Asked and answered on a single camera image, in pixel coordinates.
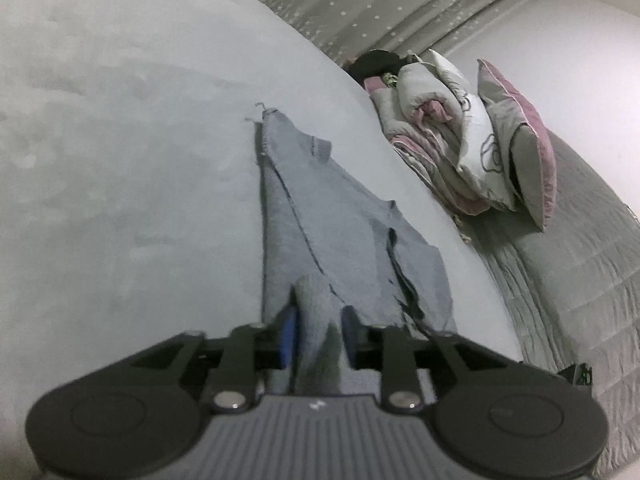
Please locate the small beige toy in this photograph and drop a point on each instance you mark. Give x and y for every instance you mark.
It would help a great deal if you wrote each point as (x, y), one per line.
(465, 230)

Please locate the white printed pillow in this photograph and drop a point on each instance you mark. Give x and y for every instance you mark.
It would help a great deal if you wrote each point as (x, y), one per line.
(480, 140)

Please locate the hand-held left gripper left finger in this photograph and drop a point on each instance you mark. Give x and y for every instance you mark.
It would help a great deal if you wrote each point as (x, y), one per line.
(287, 340)

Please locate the folded grey pink quilt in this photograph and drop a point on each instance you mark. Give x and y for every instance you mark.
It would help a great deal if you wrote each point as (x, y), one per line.
(425, 130)

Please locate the dark cloth bundle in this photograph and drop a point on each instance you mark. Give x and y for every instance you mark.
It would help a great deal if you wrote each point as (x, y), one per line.
(375, 62)

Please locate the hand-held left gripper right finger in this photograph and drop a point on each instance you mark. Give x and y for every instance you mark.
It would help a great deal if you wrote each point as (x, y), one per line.
(350, 340)

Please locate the grey bed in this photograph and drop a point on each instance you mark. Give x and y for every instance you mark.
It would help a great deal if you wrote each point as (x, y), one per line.
(125, 160)

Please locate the grey star-print curtain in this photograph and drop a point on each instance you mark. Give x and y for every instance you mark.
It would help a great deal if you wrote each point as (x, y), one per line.
(400, 0)

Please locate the pink grey pillow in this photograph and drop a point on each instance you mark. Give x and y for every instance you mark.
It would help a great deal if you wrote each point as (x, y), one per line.
(530, 150)

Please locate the grey quilted blanket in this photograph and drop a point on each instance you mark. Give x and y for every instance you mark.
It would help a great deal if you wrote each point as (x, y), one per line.
(575, 270)

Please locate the grey knit sweater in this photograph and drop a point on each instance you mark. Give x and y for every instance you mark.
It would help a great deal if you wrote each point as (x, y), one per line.
(330, 220)

